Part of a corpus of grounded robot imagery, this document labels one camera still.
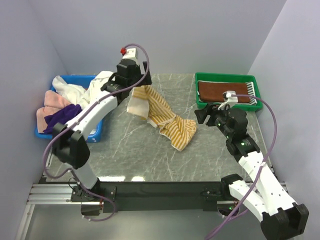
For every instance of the blue plastic bin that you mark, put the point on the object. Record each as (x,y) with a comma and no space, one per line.
(84,81)

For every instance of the cream yellow striped towel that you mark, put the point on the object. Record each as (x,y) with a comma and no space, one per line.
(146,103)

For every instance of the green white striped towel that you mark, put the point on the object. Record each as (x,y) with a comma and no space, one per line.
(252,92)

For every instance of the pink towel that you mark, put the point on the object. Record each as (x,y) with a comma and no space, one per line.
(53,102)

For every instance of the purple towel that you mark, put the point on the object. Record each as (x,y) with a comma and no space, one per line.
(62,116)

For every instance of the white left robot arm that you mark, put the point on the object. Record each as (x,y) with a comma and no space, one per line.
(70,139)

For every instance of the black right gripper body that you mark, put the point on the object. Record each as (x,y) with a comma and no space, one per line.
(218,118)

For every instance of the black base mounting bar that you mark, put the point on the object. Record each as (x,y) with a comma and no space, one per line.
(209,196)

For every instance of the brown towel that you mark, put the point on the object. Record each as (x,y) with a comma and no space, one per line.
(222,92)

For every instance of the aluminium frame rail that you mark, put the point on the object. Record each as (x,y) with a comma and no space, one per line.
(92,202)

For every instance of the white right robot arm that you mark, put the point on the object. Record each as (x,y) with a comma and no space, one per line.
(280,217)

